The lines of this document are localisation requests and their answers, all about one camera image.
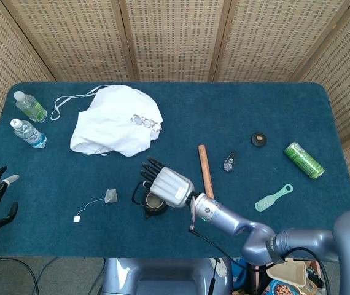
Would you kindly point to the clear bottle with blue label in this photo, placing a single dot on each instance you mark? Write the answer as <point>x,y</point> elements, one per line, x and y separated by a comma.
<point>29,133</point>

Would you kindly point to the grey robot torso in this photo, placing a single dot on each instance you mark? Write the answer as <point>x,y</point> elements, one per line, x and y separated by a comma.
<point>162,276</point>

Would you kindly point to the clear bottle with green label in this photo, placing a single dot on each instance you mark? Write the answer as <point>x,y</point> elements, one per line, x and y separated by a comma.
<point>30,107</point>

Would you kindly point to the mint green scrub brush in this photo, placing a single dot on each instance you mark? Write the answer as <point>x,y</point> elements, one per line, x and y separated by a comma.
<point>270,201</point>

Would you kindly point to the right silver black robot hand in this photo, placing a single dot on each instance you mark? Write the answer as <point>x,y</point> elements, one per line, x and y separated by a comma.
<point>172,187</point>

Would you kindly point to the blue cookie box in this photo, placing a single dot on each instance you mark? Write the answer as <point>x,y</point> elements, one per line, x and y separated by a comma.
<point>274,289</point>

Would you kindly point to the blue table cover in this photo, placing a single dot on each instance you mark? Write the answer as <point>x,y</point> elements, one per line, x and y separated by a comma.
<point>70,233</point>

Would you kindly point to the clear blue correction tape dispenser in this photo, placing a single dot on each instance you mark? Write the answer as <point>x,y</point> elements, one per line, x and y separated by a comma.
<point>229,162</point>

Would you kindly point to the wooden rolling pin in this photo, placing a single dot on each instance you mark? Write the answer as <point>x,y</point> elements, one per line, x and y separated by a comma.
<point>205,169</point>

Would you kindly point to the woven wooden folding screen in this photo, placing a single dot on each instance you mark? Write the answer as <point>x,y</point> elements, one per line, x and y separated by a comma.
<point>175,37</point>

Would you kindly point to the green drink can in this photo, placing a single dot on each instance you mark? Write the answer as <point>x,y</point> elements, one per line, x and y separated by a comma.
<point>304,160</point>

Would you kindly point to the black teapot lid wooden knob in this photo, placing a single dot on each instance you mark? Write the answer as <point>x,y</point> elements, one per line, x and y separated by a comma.
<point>259,139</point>

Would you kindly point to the black cast iron teapot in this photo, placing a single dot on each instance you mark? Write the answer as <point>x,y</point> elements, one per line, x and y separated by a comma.
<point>154,202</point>

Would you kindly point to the beige cardboard carton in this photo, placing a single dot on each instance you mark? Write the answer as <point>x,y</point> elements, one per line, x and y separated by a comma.
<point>288,272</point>

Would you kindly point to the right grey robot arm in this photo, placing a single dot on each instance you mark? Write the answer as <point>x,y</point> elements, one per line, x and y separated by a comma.
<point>224,216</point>

